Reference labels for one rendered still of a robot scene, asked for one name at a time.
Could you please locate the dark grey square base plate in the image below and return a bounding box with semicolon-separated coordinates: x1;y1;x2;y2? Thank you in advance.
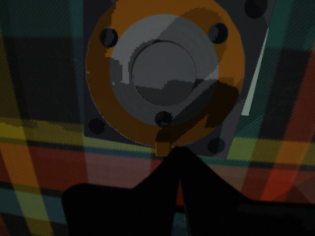
82;0;276;159

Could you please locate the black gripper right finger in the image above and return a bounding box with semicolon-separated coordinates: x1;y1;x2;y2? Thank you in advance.
180;147;315;236

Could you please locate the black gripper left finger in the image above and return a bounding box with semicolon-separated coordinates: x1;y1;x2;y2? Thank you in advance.
61;147;183;236

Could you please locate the orange round plate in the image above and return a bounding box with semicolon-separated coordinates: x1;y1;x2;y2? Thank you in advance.
86;0;245;156

